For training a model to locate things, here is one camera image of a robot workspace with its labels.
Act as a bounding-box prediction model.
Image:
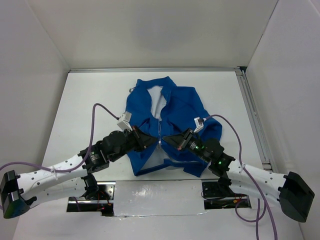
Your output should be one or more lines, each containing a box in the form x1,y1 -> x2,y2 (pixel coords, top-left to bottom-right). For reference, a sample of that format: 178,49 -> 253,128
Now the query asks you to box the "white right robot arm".
163,129 -> 315,223

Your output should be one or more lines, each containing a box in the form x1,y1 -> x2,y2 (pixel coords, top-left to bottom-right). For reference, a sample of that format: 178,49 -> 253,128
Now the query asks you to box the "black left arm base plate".
66,179 -> 116,217

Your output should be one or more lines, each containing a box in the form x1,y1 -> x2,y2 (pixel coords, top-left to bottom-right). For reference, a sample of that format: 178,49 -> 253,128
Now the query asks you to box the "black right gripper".
162,127 -> 211,163

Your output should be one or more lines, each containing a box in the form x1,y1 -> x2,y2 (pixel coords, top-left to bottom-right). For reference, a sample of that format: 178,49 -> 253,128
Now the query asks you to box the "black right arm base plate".
200,179 -> 251,210

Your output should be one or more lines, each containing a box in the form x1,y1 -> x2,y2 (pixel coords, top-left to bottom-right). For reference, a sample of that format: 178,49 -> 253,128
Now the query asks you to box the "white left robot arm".
0,126 -> 158,219

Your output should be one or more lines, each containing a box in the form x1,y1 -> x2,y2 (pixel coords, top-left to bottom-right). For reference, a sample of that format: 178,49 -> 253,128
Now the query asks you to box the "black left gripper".
109,124 -> 158,163

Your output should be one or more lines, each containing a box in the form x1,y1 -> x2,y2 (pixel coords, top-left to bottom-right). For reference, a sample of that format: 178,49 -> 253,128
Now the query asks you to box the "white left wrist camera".
117,111 -> 133,131

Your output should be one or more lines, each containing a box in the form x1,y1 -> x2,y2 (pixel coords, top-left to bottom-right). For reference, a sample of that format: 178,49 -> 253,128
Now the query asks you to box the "blue zip jacket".
125,76 -> 209,177

